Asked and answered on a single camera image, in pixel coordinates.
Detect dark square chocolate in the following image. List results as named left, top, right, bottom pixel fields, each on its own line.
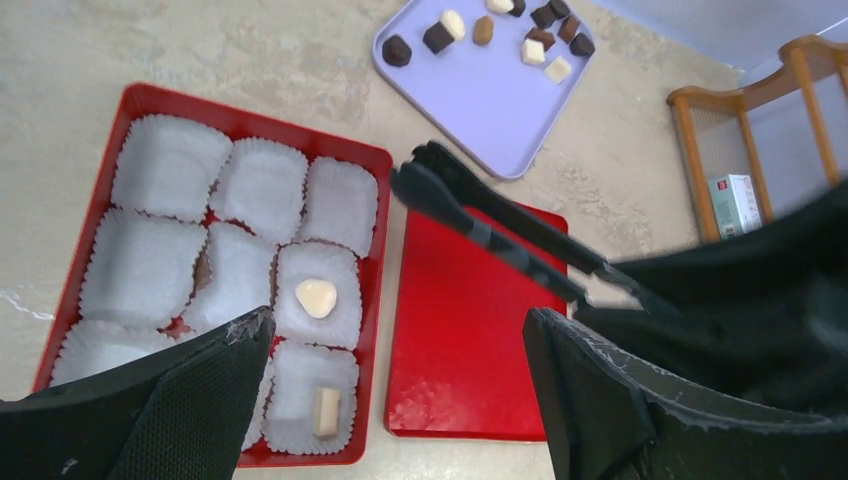
left=422, top=22, right=455, bottom=55

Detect red box lid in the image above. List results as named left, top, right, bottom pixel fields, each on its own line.
left=385, top=212, right=567, bottom=442

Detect black metal tongs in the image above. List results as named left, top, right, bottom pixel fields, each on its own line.
left=390, top=140, right=668, bottom=310

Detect dark round chocolate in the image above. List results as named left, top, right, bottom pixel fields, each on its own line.
left=381, top=34, right=412, bottom=68

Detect cream rectangular chocolate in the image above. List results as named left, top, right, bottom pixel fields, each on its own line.
left=313, top=386, right=341, bottom=440

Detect orange wooden rack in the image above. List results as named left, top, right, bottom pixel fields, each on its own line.
left=666, top=35, right=847, bottom=242

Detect red chocolate box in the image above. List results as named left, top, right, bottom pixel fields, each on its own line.
left=32, top=83, right=393, bottom=468

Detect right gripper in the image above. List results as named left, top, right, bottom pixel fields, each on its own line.
left=575, top=185, right=847, bottom=415

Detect cream heart chocolate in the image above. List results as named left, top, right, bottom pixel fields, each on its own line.
left=295, top=278, right=338, bottom=319

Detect lavender tray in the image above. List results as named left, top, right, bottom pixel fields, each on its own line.
left=372, top=0, right=591, bottom=180

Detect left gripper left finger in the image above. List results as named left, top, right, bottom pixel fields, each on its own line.
left=1, top=306, right=275, bottom=479

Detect small white carton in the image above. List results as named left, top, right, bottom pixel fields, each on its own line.
left=709, top=174, right=762, bottom=240

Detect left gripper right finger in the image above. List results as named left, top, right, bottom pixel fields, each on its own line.
left=523, top=308, right=847, bottom=479

